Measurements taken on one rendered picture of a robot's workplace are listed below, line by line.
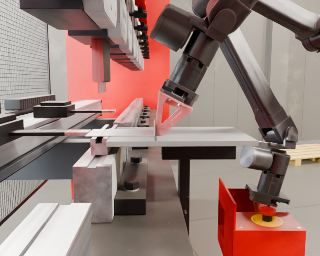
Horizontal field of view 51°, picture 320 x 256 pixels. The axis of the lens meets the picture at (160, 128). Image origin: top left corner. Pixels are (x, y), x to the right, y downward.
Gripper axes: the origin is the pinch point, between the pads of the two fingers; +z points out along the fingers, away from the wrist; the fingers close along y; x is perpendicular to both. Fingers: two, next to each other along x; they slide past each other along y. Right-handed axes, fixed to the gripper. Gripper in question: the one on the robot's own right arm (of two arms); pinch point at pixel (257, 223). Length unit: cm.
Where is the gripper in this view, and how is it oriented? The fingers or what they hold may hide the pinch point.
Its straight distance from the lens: 95.1
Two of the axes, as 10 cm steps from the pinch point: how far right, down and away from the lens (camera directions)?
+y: -9.7, -2.5, -0.2
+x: -0.1, 1.3, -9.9
